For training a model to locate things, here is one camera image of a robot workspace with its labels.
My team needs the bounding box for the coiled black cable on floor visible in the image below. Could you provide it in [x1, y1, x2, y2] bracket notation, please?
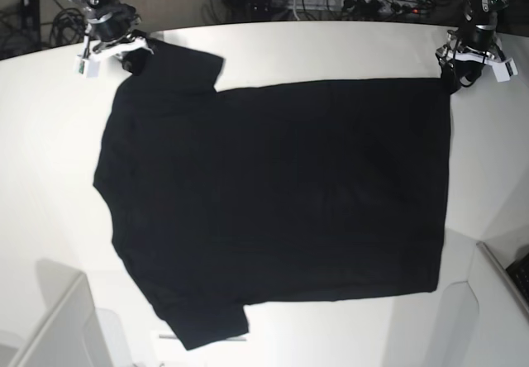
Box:
[48, 7, 90, 48]

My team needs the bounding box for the black T-shirt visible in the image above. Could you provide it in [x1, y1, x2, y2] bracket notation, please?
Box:
[93, 42, 451, 350]

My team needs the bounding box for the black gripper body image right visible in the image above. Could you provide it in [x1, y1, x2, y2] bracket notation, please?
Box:
[436, 25, 503, 64]

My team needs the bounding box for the black keyboard at right edge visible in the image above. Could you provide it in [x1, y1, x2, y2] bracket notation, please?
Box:
[507, 256, 529, 301]

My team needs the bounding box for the white partition lower right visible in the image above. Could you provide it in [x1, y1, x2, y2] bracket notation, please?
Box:
[427, 242, 528, 366]

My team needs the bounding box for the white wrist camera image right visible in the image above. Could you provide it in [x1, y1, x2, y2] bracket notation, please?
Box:
[453, 48, 518, 83]

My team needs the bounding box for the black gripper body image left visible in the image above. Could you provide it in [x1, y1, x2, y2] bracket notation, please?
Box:
[84, 5, 143, 60]

